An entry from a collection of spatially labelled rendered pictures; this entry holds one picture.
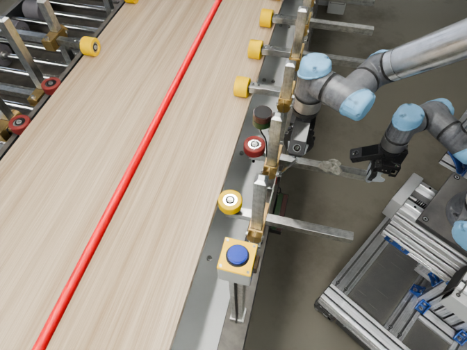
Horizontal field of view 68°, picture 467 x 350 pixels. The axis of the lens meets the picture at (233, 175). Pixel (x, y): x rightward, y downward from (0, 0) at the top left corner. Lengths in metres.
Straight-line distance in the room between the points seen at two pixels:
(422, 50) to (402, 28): 2.94
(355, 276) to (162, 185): 1.08
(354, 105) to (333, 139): 1.73
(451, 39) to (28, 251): 1.22
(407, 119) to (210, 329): 0.91
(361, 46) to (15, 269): 3.03
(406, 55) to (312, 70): 0.20
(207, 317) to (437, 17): 3.51
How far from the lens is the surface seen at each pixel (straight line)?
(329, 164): 1.30
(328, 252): 2.10
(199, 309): 1.31
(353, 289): 1.83
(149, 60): 1.68
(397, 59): 0.90
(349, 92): 0.85
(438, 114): 1.17
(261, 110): 1.10
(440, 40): 0.85
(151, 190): 1.20
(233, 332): 1.21
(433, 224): 1.09
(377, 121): 2.78
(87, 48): 1.74
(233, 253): 0.71
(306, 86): 0.89
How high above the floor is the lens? 1.89
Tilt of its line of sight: 56 degrees down
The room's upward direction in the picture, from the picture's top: 1 degrees counter-clockwise
